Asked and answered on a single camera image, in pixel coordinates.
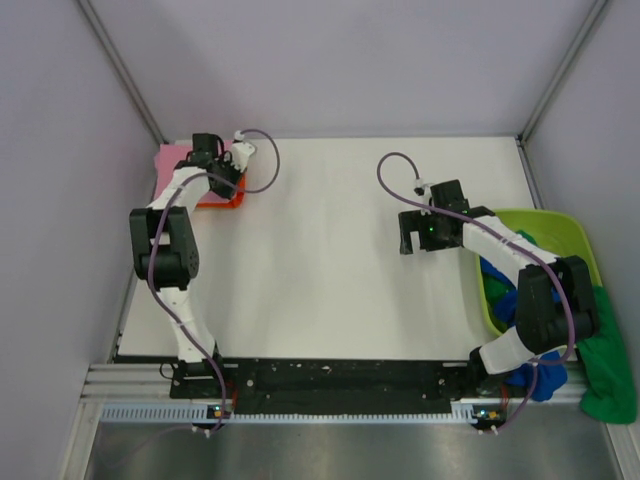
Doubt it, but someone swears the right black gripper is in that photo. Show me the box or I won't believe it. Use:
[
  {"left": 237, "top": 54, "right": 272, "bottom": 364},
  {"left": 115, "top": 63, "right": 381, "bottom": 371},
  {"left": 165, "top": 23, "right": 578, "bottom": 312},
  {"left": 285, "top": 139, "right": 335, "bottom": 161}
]
[{"left": 399, "top": 208, "right": 458, "bottom": 255}]

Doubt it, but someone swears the pink t shirt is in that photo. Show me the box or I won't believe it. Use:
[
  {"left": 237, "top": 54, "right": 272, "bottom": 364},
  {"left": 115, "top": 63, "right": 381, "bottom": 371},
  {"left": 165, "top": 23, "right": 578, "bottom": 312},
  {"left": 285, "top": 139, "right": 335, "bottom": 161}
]
[{"left": 153, "top": 138, "right": 236, "bottom": 207}]

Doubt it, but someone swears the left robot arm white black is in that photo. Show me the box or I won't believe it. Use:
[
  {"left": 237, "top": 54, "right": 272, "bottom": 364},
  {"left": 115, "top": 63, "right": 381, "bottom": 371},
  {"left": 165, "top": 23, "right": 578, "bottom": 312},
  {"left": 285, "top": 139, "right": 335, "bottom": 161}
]
[{"left": 129, "top": 132, "right": 255, "bottom": 364}]

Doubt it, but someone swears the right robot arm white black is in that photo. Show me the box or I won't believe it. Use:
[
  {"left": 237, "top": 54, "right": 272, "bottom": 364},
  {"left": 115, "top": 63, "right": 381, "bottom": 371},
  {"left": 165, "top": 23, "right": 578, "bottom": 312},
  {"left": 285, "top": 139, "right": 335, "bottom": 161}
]
[{"left": 398, "top": 180, "right": 600, "bottom": 396}]

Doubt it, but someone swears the folded orange t shirt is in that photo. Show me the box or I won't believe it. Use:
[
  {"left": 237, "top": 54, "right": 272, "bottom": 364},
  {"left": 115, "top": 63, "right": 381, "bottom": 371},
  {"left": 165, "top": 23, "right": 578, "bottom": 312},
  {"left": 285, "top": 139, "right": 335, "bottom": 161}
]
[{"left": 193, "top": 174, "right": 246, "bottom": 209}]

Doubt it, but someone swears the green plastic basket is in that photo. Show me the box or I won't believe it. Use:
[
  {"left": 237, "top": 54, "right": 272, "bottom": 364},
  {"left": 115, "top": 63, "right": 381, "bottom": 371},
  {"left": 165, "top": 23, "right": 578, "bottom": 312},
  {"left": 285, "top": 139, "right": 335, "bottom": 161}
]
[{"left": 474, "top": 208, "right": 604, "bottom": 339}]

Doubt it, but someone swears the blue t shirt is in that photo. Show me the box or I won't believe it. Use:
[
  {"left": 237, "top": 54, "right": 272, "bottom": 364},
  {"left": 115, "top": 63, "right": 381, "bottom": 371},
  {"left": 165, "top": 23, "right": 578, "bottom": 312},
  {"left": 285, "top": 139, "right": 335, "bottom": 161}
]
[{"left": 480, "top": 258, "right": 568, "bottom": 402}]

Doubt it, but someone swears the green t shirt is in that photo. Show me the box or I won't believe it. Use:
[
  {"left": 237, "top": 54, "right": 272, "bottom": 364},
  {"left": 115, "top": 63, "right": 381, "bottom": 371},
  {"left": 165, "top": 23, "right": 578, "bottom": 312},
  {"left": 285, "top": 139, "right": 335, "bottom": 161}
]
[{"left": 479, "top": 257, "right": 638, "bottom": 424}]

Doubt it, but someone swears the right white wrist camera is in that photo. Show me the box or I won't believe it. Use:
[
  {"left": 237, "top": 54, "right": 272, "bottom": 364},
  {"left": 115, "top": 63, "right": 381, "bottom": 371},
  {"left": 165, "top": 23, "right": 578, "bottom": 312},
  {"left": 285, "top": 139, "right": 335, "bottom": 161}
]
[{"left": 414, "top": 177, "right": 432, "bottom": 197}]

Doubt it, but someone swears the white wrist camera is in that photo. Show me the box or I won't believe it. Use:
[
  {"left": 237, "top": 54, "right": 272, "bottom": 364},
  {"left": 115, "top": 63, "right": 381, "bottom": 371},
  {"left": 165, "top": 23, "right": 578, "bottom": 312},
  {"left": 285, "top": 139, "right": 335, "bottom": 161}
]
[
  {"left": 230, "top": 130, "right": 257, "bottom": 173},
  {"left": 414, "top": 177, "right": 432, "bottom": 197}
]

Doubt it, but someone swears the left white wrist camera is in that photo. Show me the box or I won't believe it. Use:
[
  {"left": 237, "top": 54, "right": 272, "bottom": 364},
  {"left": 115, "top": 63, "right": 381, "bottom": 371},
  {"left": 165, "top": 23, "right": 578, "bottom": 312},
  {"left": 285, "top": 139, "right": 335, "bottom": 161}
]
[{"left": 230, "top": 130, "right": 257, "bottom": 173}]

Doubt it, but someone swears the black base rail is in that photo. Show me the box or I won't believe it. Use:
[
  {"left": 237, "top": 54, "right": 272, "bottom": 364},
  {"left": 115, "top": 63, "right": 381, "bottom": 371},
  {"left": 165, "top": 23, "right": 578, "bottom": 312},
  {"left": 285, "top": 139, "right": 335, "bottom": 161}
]
[{"left": 170, "top": 357, "right": 484, "bottom": 416}]

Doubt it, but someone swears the left aluminium frame post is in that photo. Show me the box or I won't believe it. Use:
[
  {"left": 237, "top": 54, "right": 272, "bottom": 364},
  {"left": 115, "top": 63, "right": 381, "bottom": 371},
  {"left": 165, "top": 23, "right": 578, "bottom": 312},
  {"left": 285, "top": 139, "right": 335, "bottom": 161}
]
[{"left": 73, "top": 0, "right": 168, "bottom": 144}]

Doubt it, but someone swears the aluminium frame post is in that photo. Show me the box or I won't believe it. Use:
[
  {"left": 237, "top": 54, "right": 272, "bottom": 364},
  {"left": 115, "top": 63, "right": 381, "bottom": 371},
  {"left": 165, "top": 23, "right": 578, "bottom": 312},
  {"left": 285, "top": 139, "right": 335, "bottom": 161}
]
[
  {"left": 517, "top": 0, "right": 612, "bottom": 145},
  {"left": 73, "top": 0, "right": 168, "bottom": 144}
]

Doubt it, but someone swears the grey slotted cable duct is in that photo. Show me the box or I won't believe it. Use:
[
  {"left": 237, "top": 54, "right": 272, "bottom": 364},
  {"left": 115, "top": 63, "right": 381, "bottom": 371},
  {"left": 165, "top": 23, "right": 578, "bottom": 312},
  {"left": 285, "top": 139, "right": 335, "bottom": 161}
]
[{"left": 99, "top": 398, "right": 499, "bottom": 427}]

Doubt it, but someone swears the right aluminium frame post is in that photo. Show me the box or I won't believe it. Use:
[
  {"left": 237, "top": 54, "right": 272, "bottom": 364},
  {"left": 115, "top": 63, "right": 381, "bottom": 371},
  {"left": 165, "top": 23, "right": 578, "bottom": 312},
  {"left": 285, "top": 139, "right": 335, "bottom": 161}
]
[{"left": 517, "top": 0, "right": 612, "bottom": 145}]

